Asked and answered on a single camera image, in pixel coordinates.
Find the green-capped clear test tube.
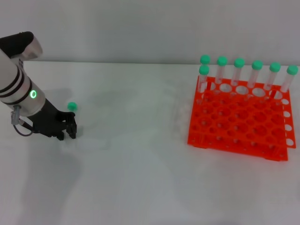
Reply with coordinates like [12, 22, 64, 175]
[215, 56, 228, 84]
[263, 62, 281, 91]
[198, 65, 210, 105]
[231, 58, 246, 87]
[200, 54, 211, 83]
[67, 101, 79, 118]
[247, 60, 263, 89]
[280, 65, 299, 93]

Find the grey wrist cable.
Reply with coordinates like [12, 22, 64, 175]
[10, 105, 34, 137]

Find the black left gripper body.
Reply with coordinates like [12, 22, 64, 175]
[30, 97, 72, 139]

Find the orange plastic test tube rack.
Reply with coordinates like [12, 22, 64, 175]
[187, 75, 297, 163]

